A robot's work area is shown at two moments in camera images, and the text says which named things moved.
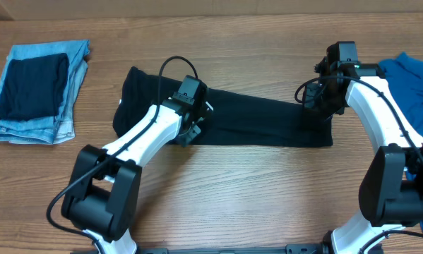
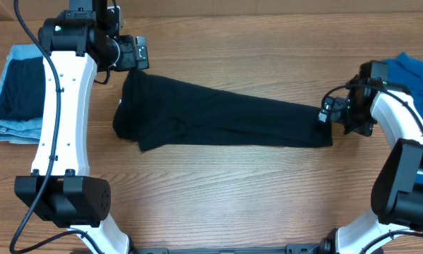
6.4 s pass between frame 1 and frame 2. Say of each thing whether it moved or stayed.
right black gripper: moved
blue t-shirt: stayed
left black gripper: moved
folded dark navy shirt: stayed
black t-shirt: stayed
